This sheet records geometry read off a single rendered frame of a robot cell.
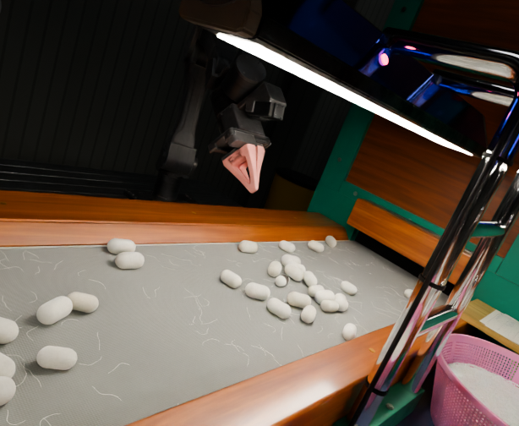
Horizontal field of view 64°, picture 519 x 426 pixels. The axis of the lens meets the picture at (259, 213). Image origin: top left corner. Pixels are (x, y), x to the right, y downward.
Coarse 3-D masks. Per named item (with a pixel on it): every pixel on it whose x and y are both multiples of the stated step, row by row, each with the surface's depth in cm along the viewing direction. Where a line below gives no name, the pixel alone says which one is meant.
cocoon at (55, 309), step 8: (48, 304) 39; (56, 304) 39; (64, 304) 40; (72, 304) 41; (40, 312) 38; (48, 312) 38; (56, 312) 39; (64, 312) 40; (40, 320) 38; (48, 320) 38; (56, 320) 39
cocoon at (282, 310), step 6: (270, 300) 57; (276, 300) 57; (270, 306) 57; (276, 306) 56; (282, 306) 56; (288, 306) 57; (276, 312) 56; (282, 312) 56; (288, 312) 56; (282, 318) 56
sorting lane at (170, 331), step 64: (0, 256) 47; (64, 256) 52; (192, 256) 65; (256, 256) 75; (320, 256) 88; (64, 320) 41; (128, 320) 44; (192, 320) 49; (256, 320) 54; (320, 320) 60; (384, 320) 69; (64, 384) 34; (128, 384) 36; (192, 384) 39
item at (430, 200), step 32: (416, 0) 99; (448, 0) 96; (480, 0) 91; (512, 0) 87; (448, 32) 95; (480, 32) 91; (512, 32) 87; (352, 128) 109; (384, 128) 105; (352, 160) 110; (384, 160) 105; (416, 160) 99; (448, 160) 94; (480, 160) 90; (352, 192) 109; (384, 192) 104; (416, 192) 99; (448, 192) 94; (512, 256) 84
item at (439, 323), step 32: (384, 32) 44; (416, 32) 42; (448, 64) 41; (480, 64) 38; (512, 64) 36; (480, 96) 52; (512, 96) 49; (512, 128) 36; (512, 160) 37; (480, 192) 37; (512, 192) 49; (448, 224) 39; (480, 224) 41; (512, 224) 49; (448, 256) 39; (480, 256) 51; (416, 288) 41; (416, 320) 41; (448, 320) 50; (384, 352) 43; (384, 384) 43; (416, 384) 55; (352, 416) 44; (384, 416) 49
